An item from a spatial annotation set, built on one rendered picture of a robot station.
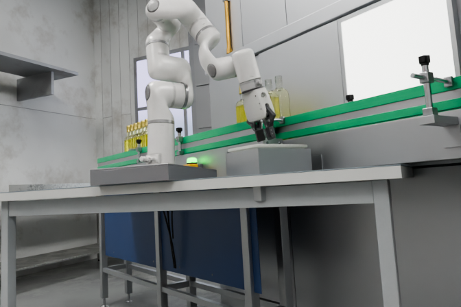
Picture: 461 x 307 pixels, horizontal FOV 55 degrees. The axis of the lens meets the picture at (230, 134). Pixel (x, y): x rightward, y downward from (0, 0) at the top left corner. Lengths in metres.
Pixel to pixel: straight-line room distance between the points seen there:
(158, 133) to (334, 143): 0.59
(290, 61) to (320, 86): 0.21
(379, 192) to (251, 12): 1.26
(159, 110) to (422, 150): 0.84
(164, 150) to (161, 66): 0.31
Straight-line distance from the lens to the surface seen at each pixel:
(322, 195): 1.28
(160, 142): 1.54
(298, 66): 1.88
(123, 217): 2.78
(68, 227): 5.22
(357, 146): 1.42
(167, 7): 1.64
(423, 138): 1.30
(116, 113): 5.41
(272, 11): 2.11
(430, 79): 1.19
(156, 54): 1.66
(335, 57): 1.75
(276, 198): 1.32
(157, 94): 1.57
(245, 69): 1.44
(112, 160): 2.93
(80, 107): 5.46
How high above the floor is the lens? 0.72
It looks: 7 degrees up
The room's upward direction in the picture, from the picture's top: 3 degrees counter-clockwise
